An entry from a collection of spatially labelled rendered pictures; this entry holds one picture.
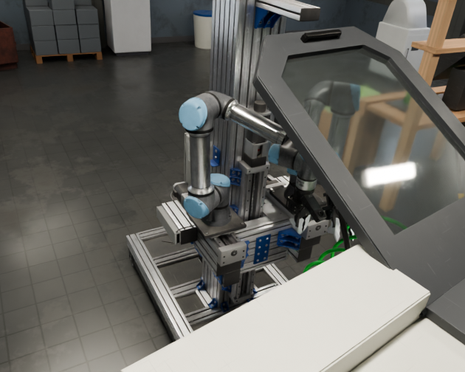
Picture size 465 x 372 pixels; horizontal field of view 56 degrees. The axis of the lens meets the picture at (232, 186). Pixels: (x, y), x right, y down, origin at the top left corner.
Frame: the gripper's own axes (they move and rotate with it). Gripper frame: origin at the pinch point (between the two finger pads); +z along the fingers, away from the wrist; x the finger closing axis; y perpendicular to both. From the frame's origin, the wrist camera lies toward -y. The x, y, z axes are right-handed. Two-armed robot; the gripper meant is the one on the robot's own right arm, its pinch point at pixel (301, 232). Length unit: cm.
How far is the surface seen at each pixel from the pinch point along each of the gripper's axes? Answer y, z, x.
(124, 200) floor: 234, 124, -26
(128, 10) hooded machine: 685, 44, -251
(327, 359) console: -60, -31, 58
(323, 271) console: -41, -31, 40
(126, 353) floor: 78, 124, 46
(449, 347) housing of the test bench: -70, -23, 26
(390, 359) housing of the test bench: -64, -23, 41
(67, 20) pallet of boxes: 692, 55, -142
